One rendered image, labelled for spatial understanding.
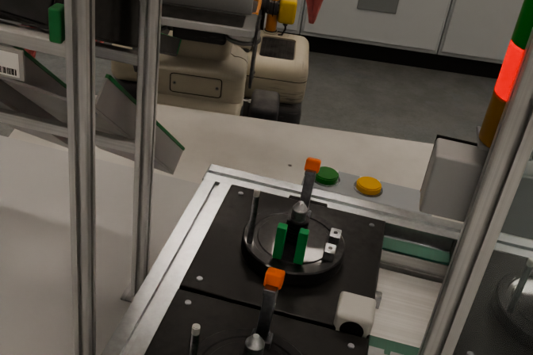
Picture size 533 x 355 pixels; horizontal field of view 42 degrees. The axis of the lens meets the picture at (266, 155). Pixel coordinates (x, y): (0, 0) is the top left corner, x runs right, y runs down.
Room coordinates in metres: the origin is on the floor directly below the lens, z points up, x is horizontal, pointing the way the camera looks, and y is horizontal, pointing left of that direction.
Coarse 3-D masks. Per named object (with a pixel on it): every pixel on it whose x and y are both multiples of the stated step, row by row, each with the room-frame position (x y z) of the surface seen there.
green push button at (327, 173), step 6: (324, 168) 0.95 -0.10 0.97; (330, 168) 0.95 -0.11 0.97; (318, 174) 0.93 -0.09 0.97; (324, 174) 0.93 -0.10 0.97; (330, 174) 0.94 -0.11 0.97; (336, 174) 0.94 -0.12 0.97; (318, 180) 0.92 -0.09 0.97; (324, 180) 0.92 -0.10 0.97; (330, 180) 0.92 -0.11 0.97; (336, 180) 0.93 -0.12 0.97
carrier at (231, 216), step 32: (256, 192) 0.71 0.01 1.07; (224, 224) 0.77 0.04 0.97; (256, 224) 0.75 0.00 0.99; (288, 224) 0.73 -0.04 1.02; (320, 224) 0.78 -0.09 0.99; (352, 224) 0.81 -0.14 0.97; (384, 224) 0.83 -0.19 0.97; (224, 256) 0.70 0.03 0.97; (256, 256) 0.69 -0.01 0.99; (288, 256) 0.70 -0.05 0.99; (320, 256) 0.71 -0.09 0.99; (352, 256) 0.74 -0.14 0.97; (192, 288) 0.63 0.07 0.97; (224, 288) 0.64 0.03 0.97; (256, 288) 0.65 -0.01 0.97; (288, 288) 0.66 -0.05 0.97; (320, 288) 0.67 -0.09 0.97; (352, 288) 0.68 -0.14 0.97; (320, 320) 0.61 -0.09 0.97; (352, 320) 0.60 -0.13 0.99
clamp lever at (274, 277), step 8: (272, 272) 0.57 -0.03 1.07; (280, 272) 0.57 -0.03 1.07; (264, 280) 0.56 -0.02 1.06; (272, 280) 0.56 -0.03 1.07; (280, 280) 0.56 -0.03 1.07; (264, 288) 0.55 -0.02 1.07; (272, 288) 0.55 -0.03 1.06; (280, 288) 0.56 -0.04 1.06; (264, 296) 0.56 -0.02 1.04; (272, 296) 0.56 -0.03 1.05; (264, 304) 0.55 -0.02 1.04; (272, 304) 0.55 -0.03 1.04; (264, 312) 0.55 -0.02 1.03; (272, 312) 0.55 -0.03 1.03; (264, 320) 0.55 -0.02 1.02; (256, 328) 0.54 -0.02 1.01; (264, 328) 0.54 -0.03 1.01; (264, 336) 0.54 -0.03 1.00
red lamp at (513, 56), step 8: (512, 48) 0.58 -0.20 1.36; (520, 48) 0.57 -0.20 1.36; (512, 56) 0.57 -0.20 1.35; (520, 56) 0.57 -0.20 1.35; (504, 64) 0.58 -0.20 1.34; (512, 64) 0.57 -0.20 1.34; (504, 72) 0.58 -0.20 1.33; (512, 72) 0.57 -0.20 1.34; (504, 80) 0.57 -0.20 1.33; (512, 80) 0.57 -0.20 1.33; (496, 88) 0.58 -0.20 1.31; (504, 88) 0.57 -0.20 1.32; (504, 96) 0.57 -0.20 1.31
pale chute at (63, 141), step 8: (0, 80) 0.73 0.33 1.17; (0, 88) 0.72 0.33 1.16; (8, 88) 0.74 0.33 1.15; (0, 96) 0.72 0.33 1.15; (8, 96) 0.74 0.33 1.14; (16, 96) 0.75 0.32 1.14; (24, 96) 0.76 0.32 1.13; (0, 104) 0.74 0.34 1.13; (8, 104) 0.74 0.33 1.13; (16, 104) 0.75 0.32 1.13; (24, 104) 0.76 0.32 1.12; (32, 104) 0.78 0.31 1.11; (16, 112) 0.75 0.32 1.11; (24, 112) 0.76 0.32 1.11; (32, 112) 0.78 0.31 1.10; (40, 112) 0.79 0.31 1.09; (56, 120) 0.82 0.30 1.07; (16, 128) 0.90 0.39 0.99; (24, 128) 0.86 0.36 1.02; (40, 136) 0.87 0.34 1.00; (48, 136) 0.84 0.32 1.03; (56, 136) 0.82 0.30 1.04; (64, 144) 0.85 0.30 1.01
